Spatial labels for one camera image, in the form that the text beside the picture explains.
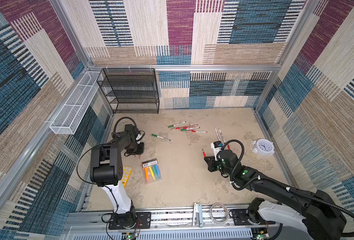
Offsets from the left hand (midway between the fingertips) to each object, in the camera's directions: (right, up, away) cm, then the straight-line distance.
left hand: (140, 149), depth 97 cm
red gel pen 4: (+35, +11, +11) cm, 38 cm away
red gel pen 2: (+49, +5, -25) cm, 55 cm away
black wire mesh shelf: (-10, +41, +14) cm, 44 cm away
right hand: (+40, -3, -14) cm, 42 cm away
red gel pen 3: (+28, +14, +13) cm, 34 cm away
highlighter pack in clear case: (+9, -12, -10) cm, 18 cm away
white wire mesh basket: (-43, +19, -6) cm, 47 cm away
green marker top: (+23, +16, +14) cm, 32 cm away
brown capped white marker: (+54, +8, +8) cm, 55 cm away
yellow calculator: (-6, -12, -8) cm, 15 cm away
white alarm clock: (+79, +2, -1) cm, 79 cm away
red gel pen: (+39, -1, -14) cm, 41 cm away
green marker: (+10, +8, +8) cm, 15 cm away
